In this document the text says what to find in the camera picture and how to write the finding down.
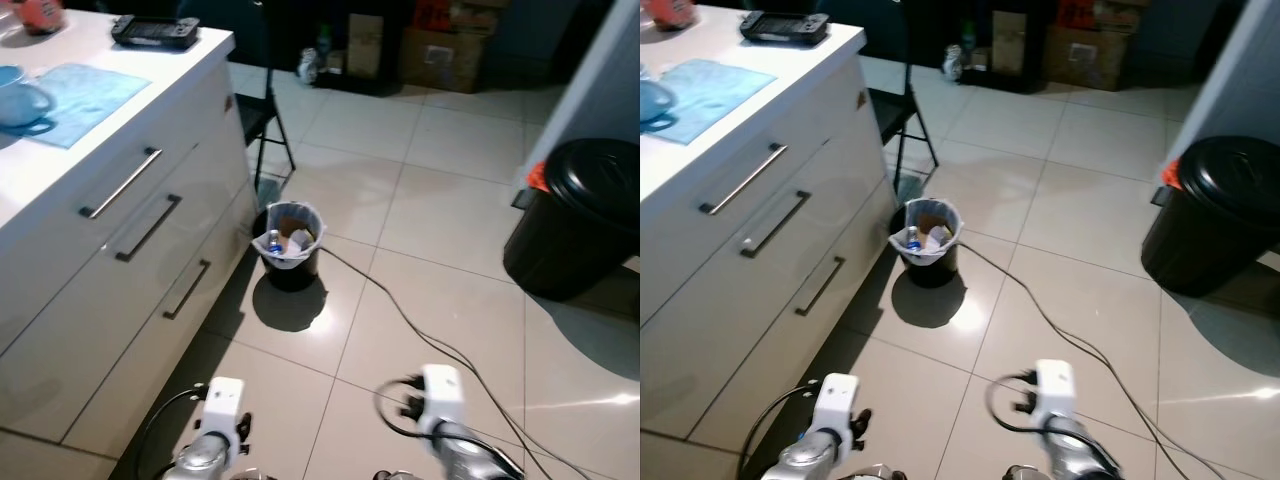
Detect white kitchen island cabinet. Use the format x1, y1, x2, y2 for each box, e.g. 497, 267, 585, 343
0, 0, 259, 461
640, 0, 898, 456

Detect small bin with white liner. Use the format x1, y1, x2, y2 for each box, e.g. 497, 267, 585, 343
262, 201, 327, 281
890, 197, 964, 276

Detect large black trash bin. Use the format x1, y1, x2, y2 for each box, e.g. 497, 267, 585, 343
1142, 136, 1280, 298
503, 138, 641, 301

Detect black folding chair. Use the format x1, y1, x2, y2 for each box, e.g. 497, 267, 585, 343
868, 0, 941, 191
228, 0, 297, 191

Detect brown cardboard box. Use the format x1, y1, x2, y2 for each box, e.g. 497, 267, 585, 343
1043, 25, 1131, 91
400, 25, 489, 93

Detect tall cardboard box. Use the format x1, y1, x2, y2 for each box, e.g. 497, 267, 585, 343
990, 10, 1029, 76
345, 12, 386, 79

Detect light blue cloth mat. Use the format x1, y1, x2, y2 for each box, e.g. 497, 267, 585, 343
20, 63, 153, 150
652, 58, 778, 147

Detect blue mug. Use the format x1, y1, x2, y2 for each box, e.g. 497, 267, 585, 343
640, 78, 679, 133
0, 66, 56, 137

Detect black handheld game console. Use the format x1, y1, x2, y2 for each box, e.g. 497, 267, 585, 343
110, 15, 200, 51
739, 10, 830, 46

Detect orange round object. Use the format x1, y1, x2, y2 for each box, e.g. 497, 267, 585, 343
650, 0, 698, 29
15, 0, 66, 36

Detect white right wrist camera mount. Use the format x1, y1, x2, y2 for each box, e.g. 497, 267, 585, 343
420, 364, 467, 429
1033, 359, 1079, 429

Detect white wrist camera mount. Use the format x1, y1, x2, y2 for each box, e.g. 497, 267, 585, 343
200, 377, 247, 433
420, 364, 467, 429
1033, 359, 1079, 429
812, 373, 861, 441

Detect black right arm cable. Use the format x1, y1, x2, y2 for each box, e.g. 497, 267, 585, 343
375, 375, 446, 441
985, 372, 1046, 436

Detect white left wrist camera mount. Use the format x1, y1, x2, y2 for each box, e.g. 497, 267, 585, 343
200, 377, 247, 433
812, 373, 861, 441

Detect black floor cable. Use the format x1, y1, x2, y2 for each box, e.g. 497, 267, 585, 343
955, 240, 1226, 480
318, 245, 591, 480

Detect long metal drawer handle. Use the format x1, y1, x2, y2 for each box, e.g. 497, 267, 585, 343
115, 194, 183, 263
80, 147, 163, 220
740, 190, 811, 259
163, 259, 213, 321
795, 256, 846, 317
698, 143, 788, 216

